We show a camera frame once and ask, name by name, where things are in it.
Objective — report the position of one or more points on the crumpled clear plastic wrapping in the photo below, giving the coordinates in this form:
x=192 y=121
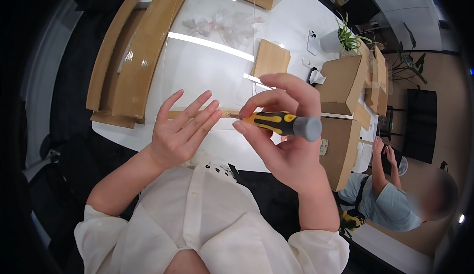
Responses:
x=229 y=25

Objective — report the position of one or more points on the large clear acrylic sheet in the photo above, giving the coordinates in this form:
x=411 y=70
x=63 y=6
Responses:
x=207 y=74

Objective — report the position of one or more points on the person's body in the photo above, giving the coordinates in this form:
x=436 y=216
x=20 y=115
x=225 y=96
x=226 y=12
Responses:
x=207 y=222

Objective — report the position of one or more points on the person's left hand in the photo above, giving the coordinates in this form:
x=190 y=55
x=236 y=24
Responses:
x=174 y=144

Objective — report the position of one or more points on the long brown cardboard box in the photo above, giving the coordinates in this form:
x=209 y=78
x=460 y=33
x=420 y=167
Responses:
x=140 y=55

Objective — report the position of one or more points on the yellow black screwdriver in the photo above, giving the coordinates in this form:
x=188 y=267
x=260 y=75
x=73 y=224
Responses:
x=281 y=122

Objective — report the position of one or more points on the potted green plant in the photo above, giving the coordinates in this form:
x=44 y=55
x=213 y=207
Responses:
x=335 y=40

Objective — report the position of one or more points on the person's right hand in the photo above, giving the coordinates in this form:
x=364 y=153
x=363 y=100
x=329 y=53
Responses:
x=296 y=159

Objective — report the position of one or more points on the white phone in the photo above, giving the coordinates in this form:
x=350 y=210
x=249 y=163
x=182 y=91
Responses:
x=312 y=42

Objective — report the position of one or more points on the white charger block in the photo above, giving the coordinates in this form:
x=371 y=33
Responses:
x=307 y=62

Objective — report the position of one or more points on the crumpled white tissue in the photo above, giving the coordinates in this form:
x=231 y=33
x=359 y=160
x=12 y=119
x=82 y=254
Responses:
x=317 y=77

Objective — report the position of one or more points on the tall leafy floor plant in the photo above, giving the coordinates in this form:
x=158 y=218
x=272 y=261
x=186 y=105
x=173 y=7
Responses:
x=409 y=62

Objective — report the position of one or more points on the open brown cardboard box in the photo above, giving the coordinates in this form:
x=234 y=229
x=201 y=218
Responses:
x=340 y=85

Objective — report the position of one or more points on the light wooden strip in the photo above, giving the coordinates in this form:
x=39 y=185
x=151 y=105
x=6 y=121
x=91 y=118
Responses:
x=232 y=112

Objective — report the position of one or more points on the tall brown cardboard box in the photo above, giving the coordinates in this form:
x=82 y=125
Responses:
x=340 y=151

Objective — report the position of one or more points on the stack of small wooden boards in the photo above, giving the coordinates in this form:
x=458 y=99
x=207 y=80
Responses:
x=270 y=59

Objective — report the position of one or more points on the black office chair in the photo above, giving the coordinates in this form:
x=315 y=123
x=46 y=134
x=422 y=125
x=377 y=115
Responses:
x=63 y=170

